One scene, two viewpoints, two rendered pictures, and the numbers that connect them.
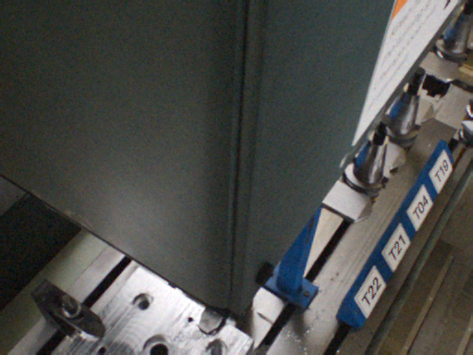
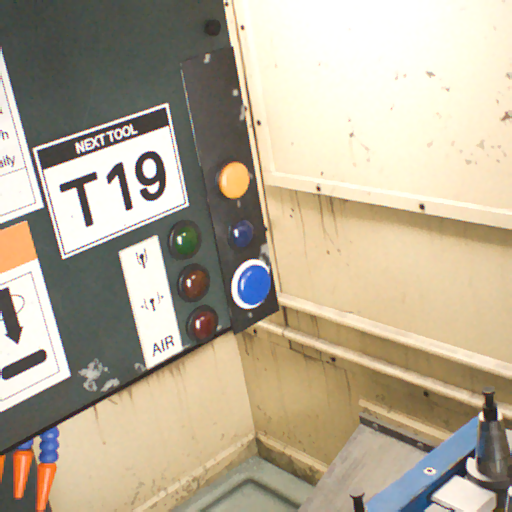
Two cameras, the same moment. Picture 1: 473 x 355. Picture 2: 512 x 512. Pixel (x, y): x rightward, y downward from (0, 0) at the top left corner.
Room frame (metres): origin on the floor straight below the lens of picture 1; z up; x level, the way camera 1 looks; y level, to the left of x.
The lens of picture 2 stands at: (-0.05, -0.44, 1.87)
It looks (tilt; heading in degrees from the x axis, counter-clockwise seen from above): 22 degrees down; 24
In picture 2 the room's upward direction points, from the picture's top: 10 degrees counter-clockwise
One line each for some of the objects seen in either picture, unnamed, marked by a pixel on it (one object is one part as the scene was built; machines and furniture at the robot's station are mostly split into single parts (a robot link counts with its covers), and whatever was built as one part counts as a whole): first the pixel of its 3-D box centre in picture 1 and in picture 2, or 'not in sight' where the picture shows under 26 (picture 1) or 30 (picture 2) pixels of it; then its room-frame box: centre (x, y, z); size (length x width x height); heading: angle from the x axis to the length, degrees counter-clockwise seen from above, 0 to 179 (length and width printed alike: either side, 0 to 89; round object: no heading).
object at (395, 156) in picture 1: (382, 151); not in sight; (0.56, -0.18, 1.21); 0.07 x 0.05 x 0.01; 62
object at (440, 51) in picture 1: (451, 49); (494, 473); (0.81, -0.31, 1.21); 0.06 x 0.06 x 0.03
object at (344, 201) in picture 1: (347, 201); not in sight; (0.47, -0.13, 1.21); 0.07 x 0.05 x 0.01; 62
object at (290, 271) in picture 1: (297, 244); not in sight; (0.49, -0.08, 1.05); 0.10 x 0.05 x 0.30; 62
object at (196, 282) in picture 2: not in sight; (194, 283); (0.44, -0.17, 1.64); 0.02 x 0.01 x 0.02; 152
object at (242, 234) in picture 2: not in sight; (242, 233); (0.48, -0.20, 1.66); 0.02 x 0.01 x 0.02; 152
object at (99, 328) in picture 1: (72, 316); not in sight; (0.36, 0.27, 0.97); 0.13 x 0.03 x 0.15; 62
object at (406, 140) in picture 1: (397, 128); not in sight; (0.61, -0.20, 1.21); 0.06 x 0.06 x 0.03
